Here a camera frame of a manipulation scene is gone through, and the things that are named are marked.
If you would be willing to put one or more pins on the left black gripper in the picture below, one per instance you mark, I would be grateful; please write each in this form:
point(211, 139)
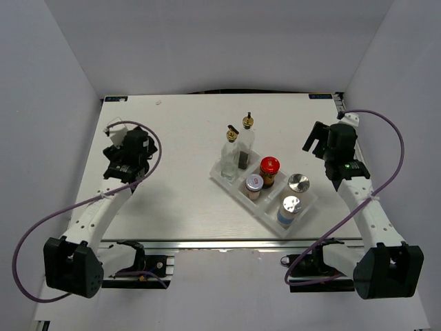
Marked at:
point(114, 154)

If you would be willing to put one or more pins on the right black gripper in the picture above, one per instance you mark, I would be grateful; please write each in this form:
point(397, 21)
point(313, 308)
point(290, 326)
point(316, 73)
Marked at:
point(320, 132)

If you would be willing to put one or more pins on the silver lid white shaker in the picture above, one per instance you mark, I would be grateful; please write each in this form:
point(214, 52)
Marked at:
point(297, 184)

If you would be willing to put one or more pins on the red lid sauce jar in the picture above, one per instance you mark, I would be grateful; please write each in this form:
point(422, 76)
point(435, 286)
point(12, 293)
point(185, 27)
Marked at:
point(269, 167)

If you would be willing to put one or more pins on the blue label shaker bottle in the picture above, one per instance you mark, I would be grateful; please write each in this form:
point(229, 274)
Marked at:
point(288, 209)

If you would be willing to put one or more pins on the dark sauce oil bottle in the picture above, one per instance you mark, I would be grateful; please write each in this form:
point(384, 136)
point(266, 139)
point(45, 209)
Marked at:
point(245, 141)

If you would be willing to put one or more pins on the orange spice jar white lid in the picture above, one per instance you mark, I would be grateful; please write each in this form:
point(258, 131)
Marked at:
point(253, 186)

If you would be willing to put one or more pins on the clear oil bottle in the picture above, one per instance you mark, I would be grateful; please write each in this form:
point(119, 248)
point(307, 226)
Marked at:
point(229, 155)

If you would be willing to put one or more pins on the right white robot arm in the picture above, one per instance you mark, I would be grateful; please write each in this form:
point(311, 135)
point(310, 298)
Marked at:
point(389, 266)

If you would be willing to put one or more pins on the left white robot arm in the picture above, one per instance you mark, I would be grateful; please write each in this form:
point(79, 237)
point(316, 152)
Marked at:
point(74, 263)

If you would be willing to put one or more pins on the right blue table sticker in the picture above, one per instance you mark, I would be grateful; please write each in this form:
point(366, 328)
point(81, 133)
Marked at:
point(320, 96)

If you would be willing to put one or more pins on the blue table sticker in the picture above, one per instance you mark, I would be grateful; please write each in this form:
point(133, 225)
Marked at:
point(108, 99)
point(320, 96)

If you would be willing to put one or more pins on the left blue table sticker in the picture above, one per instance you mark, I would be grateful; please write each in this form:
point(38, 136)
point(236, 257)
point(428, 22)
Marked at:
point(108, 99)

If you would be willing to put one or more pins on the white three-compartment tray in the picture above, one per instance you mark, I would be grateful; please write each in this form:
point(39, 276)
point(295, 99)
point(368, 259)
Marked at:
point(265, 208)

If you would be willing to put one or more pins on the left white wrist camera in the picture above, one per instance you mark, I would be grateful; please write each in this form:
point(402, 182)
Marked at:
point(116, 133)

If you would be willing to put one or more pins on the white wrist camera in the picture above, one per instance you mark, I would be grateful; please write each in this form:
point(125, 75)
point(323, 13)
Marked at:
point(348, 118)
point(116, 133)

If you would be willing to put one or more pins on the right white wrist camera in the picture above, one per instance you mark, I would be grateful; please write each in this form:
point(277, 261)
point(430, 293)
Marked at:
point(348, 118)

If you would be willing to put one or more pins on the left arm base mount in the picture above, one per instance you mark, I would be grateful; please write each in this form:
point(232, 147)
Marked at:
point(128, 266)

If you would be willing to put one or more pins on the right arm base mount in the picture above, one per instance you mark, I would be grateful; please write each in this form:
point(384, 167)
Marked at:
point(313, 267)

